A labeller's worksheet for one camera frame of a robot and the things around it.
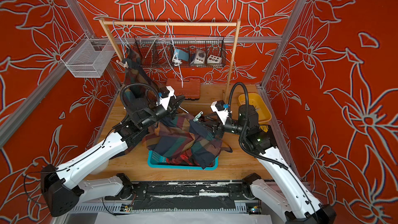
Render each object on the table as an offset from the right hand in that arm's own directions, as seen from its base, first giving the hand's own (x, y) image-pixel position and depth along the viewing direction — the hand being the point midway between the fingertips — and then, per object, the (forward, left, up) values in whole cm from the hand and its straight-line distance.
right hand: (201, 121), depth 63 cm
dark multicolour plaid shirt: (+1, +10, -13) cm, 16 cm away
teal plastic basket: (-8, +24, -27) cm, 37 cm away
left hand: (+9, +8, +7) cm, 14 cm away
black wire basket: (+53, +29, +1) cm, 60 cm away
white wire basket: (+41, +68, +3) cm, 80 cm away
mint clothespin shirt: (+2, +2, 0) cm, 3 cm away
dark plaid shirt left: (+23, +33, +1) cm, 40 cm away
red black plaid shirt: (-7, +8, -25) cm, 27 cm away
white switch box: (+44, +2, +2) cm, 44 cm away
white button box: (+46, -7, -1) cm, 47 cm away
